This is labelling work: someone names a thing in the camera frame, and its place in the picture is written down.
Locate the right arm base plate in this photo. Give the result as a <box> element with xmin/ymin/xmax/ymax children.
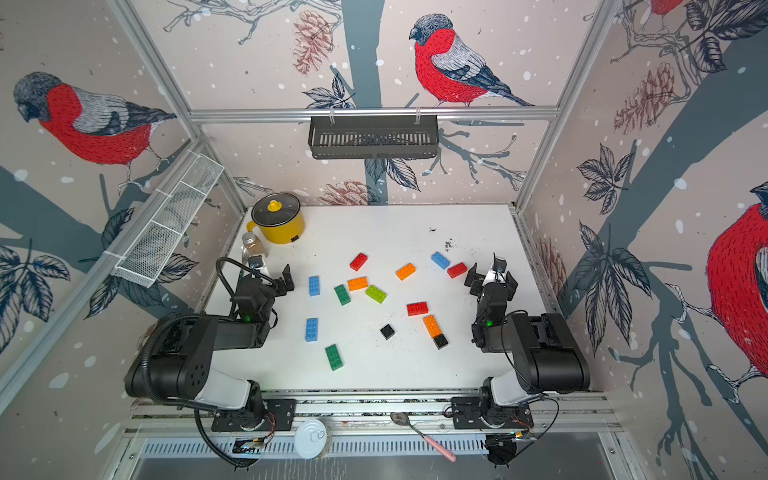
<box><xmin>448</xmin><ymin>396</ymin><xmax>534</xmax><ymax>430</ymax></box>

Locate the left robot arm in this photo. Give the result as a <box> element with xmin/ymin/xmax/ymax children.
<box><xmin>124</xmin><ymin>257</ymin><xmax>296</xmax><ymax>433</ymax></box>

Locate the black small lego brick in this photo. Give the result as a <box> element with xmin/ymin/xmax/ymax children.
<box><xmin>380</xmin><ymin>324</ymin><xmax>395</xmax><ymax>339</ymax></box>

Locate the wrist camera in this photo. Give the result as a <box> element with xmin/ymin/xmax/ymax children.
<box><xmin>485</xmin><ymin>255</ymin><xmax>507</xmax><ymax>284</ymax></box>
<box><xmin>246</xmin><ymin>255</ymin><xmax>265</xmax><ymax>270</ymax></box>

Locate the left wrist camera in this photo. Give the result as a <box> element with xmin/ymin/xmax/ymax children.
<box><xmin>246</xmin><ymin>255</ymin><xmax>265</xmax><ymax>270</ymax></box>

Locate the dark green lego brick front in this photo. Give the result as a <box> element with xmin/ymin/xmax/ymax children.
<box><xmin>325</xmin><ymin>344</ymin><xmax>344</xmax><ymax>371</ymax></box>

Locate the white round lid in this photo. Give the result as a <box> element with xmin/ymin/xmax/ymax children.
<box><xmin>294</xmin><ymin>419</ymin><xmax>330</xmax><ymax>460</ymax></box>

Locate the blue lego brick lower left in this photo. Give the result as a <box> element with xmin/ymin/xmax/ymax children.
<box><xmin>305</xmin><ymin>318</ymin><xmax>319</xmax><ymax>343</ymax></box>

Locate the light blue lego brick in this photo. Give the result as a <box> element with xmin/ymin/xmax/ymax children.
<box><xmin>431</xmin><ymin>252</ymin><xmax>450</xmax><ymax>270</ymax></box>

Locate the orange lego brick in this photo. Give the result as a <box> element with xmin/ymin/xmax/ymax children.
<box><xmin>347</xmin><ymin>276</ymin><xmax>369</xmax><ymax>291</ymax></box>
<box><xmin>423</xmin><ymin>315</ymin><xmax>442</xmax><ymax>338</ymax></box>
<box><xmin>396</xmin><ymin>263</ymin><xmax>416</xmax><ymax>281</ymax></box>

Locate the small glass jar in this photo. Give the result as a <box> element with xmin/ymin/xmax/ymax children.
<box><xmin>242</xmin><ymin>232</ymin><xmax>266</xmax><ymax>260</ymax></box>

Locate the red lego brick back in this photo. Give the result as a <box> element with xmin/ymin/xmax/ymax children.
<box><xmin>349</xmin><ymin>253</ymin><xmax>368</xmax><ymax>271</ymax></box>

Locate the blue lego brick upper left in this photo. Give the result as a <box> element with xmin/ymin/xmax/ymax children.
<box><xmin>308</xmin><ymin>276</ymin><xmax>321</xmax><ymax>297</ymax></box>

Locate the pink handled spoon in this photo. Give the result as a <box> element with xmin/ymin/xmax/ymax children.
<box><xmin>390</xmin><ymin>412</ymin><xmax>457</xmax><ymax>463</ymax></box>

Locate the orange lego brick front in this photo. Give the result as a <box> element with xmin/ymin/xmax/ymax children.
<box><xmin>423</xmin><ymin>315</ymin><xmax>442</xmax><ymax>338</ymax></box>

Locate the black lego brick attached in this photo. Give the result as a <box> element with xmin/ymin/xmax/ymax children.
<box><xmin>432</xmin><ymin>334</ymin><xmax>448</xmax><ymax>350</ymax></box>

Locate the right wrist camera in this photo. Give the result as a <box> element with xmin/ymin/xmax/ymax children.
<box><xmin>485</xmin><ymin>255</ymin><xmax>507</xmax><ymax>284</ymax></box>

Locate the dark green lego brick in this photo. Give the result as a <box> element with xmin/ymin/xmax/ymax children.
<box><xmin>325</xmin><ymin>344</ymin><xmax>344</xmax><ymax>371</ymax></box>
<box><xmin>334</xmin><ymin>285</ymin><xmax>351</xmax><ymax>306</ymax></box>

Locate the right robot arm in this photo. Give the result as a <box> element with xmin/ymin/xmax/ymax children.
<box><xmin>455</xmin><ymin>259</ymin><xmax>591</xmax><ymax>429</ymax></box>

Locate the white wire wall basket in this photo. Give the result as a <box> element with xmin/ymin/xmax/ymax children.
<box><xmin>111</xmin><ymin>150</ymin><xmax>224</xmax><ymax>287</ymax></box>

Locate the yellow pot with lid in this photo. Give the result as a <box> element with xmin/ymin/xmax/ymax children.
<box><xmin>246</xmin><ymin>192</ymin><xmax>305</xmax><ymax>245</ymax></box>

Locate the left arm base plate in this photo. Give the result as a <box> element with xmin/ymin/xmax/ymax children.
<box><xmin>211</xmin><ymin>398</ymin><xmax>297</xmax><ymax>433</ymax></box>

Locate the lime green lego brick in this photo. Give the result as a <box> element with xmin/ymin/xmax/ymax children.
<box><xmin>365</xmin><ymin>285</ymin><xmax>387</xmax><ymax>304</ymax></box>

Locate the black wire shelf basket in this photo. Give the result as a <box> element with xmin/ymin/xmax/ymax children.
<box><xmin>308</xmin><ymin>115</ymin><xmax>439</xmax><ymax>160</ymax></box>

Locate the red lego brick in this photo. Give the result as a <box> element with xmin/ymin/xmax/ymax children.
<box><xmin>349</xmin><ymin>253</ymin><xmax>368</xmax><ymax>271</ymax></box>
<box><xmin>406</xmin><ymin>302</ymin><xmax>429</xmax><ymax>316</ymax></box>
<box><xmin>447</xmin><ymin>262</ymin><xmax>468</xmax><ymax>279</ymax></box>

